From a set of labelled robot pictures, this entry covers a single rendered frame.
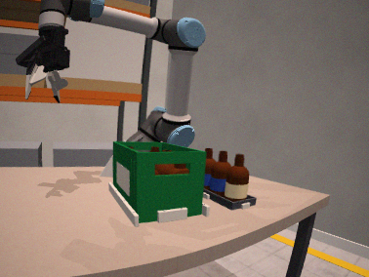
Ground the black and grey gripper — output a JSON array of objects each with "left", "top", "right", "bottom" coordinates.
[{"left": 25, "top": 25, "right": 70, "bottom": 103}]

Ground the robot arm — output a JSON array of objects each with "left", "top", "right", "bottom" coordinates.
[{"left": 16, "top": 0, "right": 206, "bottom": 147}]

